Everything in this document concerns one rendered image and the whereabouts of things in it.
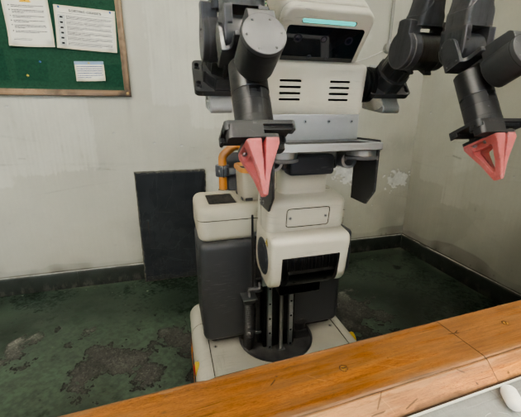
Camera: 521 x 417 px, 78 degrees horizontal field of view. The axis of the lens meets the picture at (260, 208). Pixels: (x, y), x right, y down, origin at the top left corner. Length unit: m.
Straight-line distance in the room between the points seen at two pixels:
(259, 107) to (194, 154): 1.72
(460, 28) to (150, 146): 1.78
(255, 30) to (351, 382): 0.46
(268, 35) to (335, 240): 0.57
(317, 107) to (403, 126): 1.98
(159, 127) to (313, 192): 1.45
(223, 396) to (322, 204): 0.55
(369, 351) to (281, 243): 0.36
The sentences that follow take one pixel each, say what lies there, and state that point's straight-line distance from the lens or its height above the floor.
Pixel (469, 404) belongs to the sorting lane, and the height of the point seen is 0.74.
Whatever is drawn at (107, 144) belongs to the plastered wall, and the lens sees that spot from 2.19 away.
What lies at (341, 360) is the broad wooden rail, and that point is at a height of 0.76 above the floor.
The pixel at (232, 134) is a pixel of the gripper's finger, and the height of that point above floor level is 1.08.
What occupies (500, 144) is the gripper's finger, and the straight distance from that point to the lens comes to 0.68.
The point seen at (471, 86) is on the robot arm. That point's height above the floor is 1.15.
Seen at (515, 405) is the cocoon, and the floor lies 0.75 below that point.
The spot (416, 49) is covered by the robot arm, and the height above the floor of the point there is 1.23.
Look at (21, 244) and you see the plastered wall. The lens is 2.46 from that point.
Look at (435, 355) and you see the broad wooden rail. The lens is 0.57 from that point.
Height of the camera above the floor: 1.10
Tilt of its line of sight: 17 degrees down
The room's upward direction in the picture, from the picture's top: straight up
